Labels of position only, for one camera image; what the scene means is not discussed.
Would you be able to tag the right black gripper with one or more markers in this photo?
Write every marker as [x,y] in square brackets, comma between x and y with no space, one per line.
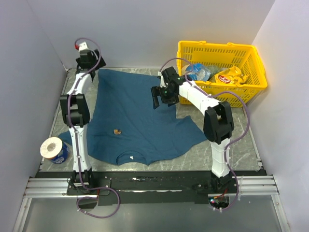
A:
[157,91]

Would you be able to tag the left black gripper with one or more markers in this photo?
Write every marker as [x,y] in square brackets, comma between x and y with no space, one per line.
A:
[101,64]

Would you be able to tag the blue t-shirt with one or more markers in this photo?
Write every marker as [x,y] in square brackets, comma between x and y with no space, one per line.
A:
[124,102]

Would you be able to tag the small round brooch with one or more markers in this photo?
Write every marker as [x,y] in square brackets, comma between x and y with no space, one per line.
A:
[117,131]

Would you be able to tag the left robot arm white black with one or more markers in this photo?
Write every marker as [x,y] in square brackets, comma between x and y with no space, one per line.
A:
[76,116]

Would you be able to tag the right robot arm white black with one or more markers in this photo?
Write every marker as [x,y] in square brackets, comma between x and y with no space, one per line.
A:
[218,122]

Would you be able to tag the blue clear plastic package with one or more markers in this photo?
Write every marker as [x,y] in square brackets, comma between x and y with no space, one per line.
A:
[197,72]

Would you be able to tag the yellow chips bag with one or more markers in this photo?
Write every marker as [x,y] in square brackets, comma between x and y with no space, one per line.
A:
[232,75]

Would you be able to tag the yellow plastic basket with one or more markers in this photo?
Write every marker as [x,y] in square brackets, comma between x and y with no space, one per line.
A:
[217,57]

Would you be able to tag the blue wrapped toilet paper roll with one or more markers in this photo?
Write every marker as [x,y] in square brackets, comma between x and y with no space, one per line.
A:
[55,150]

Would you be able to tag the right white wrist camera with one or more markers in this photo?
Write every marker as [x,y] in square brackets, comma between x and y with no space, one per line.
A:
[162,81]

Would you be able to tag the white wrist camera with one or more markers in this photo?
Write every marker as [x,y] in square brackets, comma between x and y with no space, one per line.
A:
[162,81]
[81,47]

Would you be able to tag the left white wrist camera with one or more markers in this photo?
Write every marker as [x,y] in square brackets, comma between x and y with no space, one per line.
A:
[81,47]

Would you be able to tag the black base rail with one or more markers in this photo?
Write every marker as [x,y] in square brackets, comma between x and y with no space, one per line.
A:
[159,187]

